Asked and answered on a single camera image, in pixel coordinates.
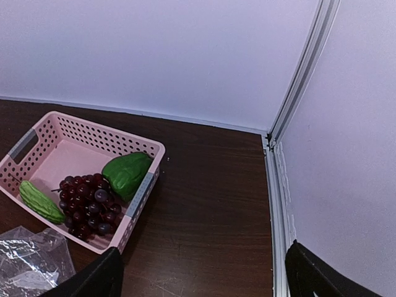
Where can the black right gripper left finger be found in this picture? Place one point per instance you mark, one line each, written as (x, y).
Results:
(103, 277)

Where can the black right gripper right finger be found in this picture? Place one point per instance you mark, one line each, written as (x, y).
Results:
(309, 275)

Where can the dark red grape bunch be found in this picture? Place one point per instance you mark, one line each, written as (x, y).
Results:
(89, 206)

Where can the clear zip top bag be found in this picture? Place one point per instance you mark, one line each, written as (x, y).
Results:
(33, 263)

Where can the pink perforated plastic basket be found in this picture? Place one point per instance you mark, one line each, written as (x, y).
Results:
(59, 145)

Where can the green chayote squash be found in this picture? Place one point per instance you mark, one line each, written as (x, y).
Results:
(125, 174)

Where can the right aluminium frame post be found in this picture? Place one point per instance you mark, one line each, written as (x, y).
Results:
(282, 222)

